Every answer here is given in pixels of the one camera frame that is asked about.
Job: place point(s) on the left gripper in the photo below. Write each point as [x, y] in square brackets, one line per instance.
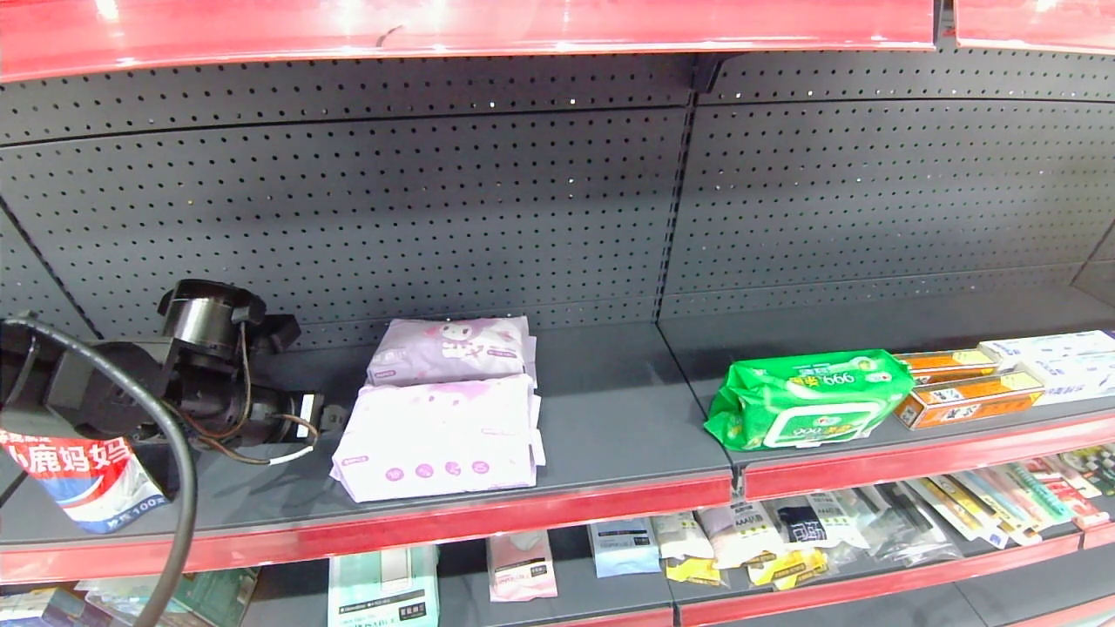
[261, 409]

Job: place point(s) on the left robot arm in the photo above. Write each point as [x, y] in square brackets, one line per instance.
[100, 387]

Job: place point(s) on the black shop shelf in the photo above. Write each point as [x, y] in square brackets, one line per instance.
[453, 218]

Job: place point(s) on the pink tissue pack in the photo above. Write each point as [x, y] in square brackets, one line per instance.
[444, 440]
[449, 348]

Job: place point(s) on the green flat pack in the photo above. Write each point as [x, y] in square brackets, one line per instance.
[213, 594]

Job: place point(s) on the red white blue bag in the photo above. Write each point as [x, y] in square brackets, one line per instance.
[83, 483]

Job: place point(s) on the teal white pack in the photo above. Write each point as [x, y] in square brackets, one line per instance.
[383, 588]

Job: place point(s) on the blue box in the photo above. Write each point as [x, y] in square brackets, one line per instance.
[39, 610]

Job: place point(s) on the pink small pack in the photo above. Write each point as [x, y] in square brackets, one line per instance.
[521, 566]

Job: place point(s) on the blue white pack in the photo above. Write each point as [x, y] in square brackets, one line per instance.
[624, 547]

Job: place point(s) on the white small pack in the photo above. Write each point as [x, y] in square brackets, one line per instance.
[681, 533]

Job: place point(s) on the yellow small pack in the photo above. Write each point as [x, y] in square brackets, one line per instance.
[788, 568]
[693, 571]

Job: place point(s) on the white pink pack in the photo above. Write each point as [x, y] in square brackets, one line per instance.
[740, 533]

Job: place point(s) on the green wet wipes pack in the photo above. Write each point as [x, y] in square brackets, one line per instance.
[806, 401]

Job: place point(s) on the black white pack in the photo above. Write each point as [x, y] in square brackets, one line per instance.
[819, 521]

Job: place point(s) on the clear plastic pack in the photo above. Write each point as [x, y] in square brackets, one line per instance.
[906, 522]

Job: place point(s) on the orange box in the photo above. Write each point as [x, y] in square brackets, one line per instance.
[949, 364]
[967, 401]

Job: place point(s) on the yellow toothbrush pack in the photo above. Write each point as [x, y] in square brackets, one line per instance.
[958, 512]

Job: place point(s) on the green toothbrush pack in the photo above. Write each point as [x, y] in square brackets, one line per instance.
[1015, 498]

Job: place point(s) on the white box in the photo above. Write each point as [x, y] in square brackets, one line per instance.
[1045, 345]
[1076, 379]

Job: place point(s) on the red toothbrush pack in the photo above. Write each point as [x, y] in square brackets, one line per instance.
[1067, 496]

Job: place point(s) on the green patterned pack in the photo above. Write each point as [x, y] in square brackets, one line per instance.
[1093, 466]

